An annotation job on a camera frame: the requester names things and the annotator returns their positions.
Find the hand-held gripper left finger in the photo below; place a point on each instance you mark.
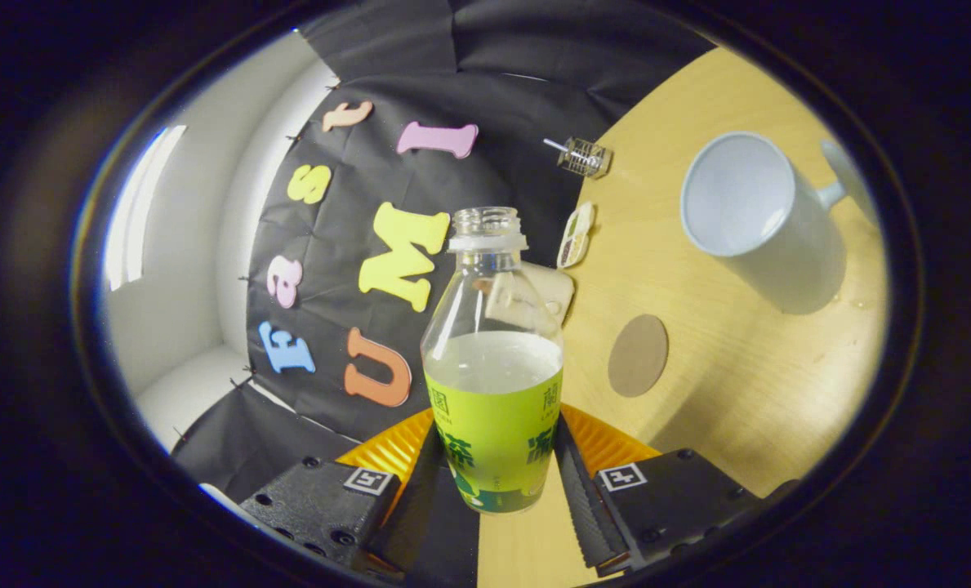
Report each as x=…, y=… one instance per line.
x=322, y=502

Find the black backdrop cloth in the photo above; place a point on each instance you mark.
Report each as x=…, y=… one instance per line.
x=493, y=122

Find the white divided tray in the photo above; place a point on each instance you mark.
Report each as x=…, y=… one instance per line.
x=576, y=235

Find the round brown coaster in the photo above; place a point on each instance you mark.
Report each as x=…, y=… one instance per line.
x=639, y=356

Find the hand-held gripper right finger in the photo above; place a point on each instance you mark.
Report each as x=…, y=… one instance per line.
x=673, y=498

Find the white cup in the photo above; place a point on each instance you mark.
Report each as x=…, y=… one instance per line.
x=787, y=245

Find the cream toaster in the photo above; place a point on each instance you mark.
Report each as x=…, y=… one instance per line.
x=557, y=290

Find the ceiling light panel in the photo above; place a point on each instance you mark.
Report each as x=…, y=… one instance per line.
x=138, y=212

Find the white straw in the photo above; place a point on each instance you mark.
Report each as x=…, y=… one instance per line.
x=554, y=144

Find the green label juice bottle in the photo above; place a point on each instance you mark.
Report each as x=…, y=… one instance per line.
x=493, y=425

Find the wooden table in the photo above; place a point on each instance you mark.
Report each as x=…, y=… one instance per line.
x=738, y=376

